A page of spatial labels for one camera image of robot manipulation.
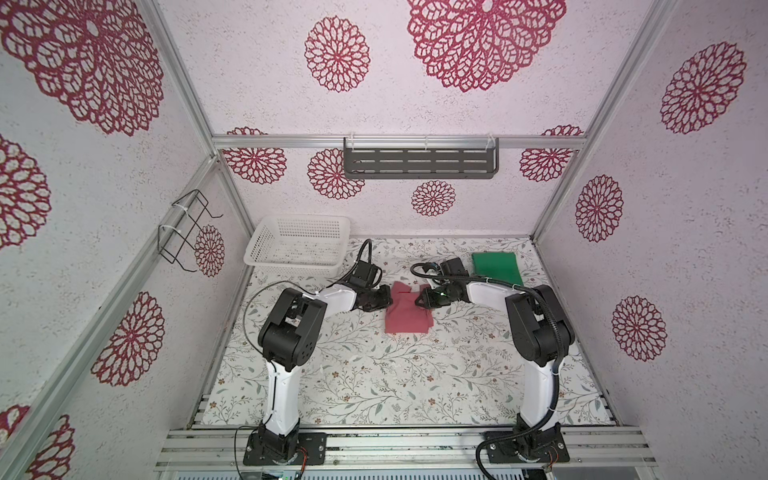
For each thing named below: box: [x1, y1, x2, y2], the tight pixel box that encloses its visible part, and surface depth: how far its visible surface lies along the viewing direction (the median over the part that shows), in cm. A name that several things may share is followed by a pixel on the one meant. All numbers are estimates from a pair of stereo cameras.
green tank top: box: [471, 252, 524, 286], surface depth 112 cm
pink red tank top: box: [385, 281, 434, 333], surface depth 97 cm
